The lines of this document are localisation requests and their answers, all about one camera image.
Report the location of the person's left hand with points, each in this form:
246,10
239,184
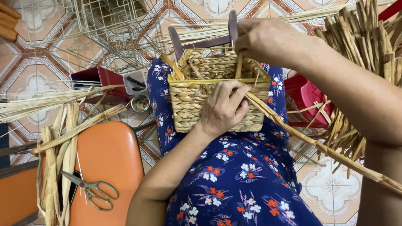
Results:
221,110

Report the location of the person's right hand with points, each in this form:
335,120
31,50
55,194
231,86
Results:
270,39

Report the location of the person's left fingers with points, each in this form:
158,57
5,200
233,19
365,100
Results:
240,102

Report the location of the person's right fingers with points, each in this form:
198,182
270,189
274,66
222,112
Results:
242,37

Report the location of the short dried straw strand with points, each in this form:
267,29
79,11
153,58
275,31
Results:
239,66

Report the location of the woven straw basket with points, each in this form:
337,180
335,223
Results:
188,103

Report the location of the long dried straw strand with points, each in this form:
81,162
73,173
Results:
314,144

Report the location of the dark brown wooden chair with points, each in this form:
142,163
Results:
204,42

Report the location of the long bundle of pale reeds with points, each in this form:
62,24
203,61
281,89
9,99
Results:
201,33

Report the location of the red plastic stool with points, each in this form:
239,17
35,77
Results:
306,94

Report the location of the blue floral dress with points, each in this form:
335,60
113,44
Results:
238,175

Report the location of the metal tin can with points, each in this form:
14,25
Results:
140,103

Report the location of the white plastic container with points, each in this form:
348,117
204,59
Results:
135,81

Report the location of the heap of brown dried straw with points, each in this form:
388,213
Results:
364,37

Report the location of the red box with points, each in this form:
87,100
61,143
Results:
103,80

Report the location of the orange chair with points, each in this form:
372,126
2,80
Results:
106,157

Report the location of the red plastic chair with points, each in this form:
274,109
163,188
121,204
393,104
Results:
391,9

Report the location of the metal scissors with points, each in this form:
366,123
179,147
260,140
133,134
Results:
91,190

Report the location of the black phone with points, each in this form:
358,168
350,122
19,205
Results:
74,185

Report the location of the bundle of thin pale reeds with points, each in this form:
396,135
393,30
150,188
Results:
40,103

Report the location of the bundle of flat dried straw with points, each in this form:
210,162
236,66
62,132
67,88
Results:
51,175

